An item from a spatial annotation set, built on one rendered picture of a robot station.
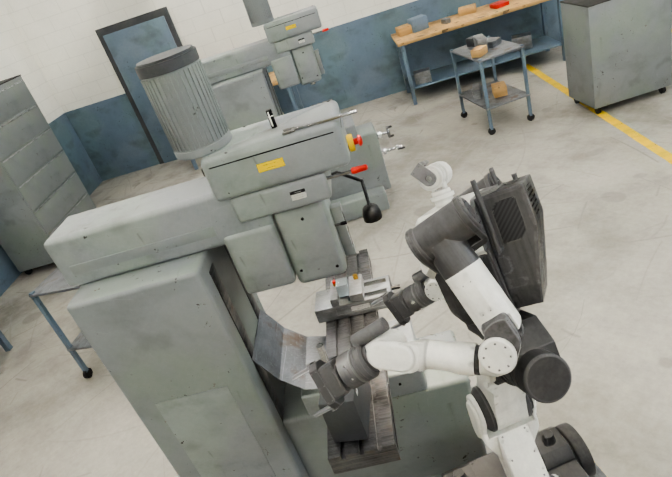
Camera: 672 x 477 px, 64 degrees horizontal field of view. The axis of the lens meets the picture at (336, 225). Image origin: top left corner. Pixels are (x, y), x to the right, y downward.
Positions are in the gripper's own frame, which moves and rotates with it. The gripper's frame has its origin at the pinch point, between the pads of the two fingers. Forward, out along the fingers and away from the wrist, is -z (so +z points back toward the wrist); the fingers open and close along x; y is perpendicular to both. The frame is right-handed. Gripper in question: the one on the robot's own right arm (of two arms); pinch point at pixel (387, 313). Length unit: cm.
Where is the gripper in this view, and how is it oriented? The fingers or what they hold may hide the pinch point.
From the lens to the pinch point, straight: 188.4
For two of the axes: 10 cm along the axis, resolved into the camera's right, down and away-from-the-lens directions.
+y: -4.3, 3.2, -8.4
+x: -6.0, -8.0, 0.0
